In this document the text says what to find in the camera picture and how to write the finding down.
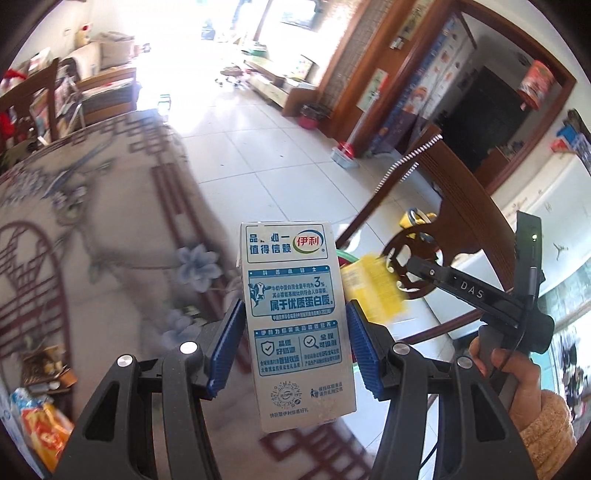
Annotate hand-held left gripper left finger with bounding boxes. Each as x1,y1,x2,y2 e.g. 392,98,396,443
53,298,247,480

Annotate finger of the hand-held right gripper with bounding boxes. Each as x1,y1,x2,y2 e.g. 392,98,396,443
396,257,447,291

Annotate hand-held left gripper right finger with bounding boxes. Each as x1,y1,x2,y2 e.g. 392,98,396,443
345,299,539,480

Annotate yellow snack packet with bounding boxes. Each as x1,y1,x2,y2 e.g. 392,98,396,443
341,253,407,324

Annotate white blue milk carton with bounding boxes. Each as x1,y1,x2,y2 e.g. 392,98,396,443
239,220,358,433

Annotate person's right hand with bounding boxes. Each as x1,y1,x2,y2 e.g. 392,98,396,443
468,340,542,433

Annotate yellow plastic toy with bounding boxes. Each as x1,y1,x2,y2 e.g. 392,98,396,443
399,209,437,230

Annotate carved dark wooden chair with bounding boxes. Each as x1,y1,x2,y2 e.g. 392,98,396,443
335,124,522,346

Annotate floral printed tablecloth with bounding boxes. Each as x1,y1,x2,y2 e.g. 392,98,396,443
0,111,370,480

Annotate red plastic basket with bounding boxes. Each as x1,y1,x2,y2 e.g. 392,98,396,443
298,104,327,131

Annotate orange snack bag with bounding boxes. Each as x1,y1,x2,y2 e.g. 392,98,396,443
11,388,75,472

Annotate red lantern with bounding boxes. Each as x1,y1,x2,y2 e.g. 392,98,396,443
517,60,557,112

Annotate beige sofa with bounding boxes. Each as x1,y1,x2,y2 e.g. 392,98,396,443
62,39,139,124

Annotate slatted wooden chair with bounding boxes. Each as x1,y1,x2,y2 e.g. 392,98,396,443
0,58,61,155

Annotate white coiled cable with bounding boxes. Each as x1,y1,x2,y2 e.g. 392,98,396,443
375,135,443,195

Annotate colourful wall poster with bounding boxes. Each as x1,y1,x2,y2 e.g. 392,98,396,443
402,9,477,137

